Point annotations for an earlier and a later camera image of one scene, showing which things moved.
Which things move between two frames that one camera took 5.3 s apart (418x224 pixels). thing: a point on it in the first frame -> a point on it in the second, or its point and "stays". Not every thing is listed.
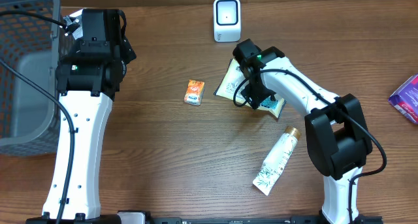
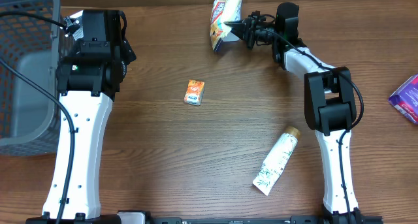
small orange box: (194, 92) stays
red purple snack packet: (405, 99) stays
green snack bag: (232, 78) -> (226, 6)
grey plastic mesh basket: (31, 121) stays
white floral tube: (276, 159) stays
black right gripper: (254, 96) -> (242, 27)
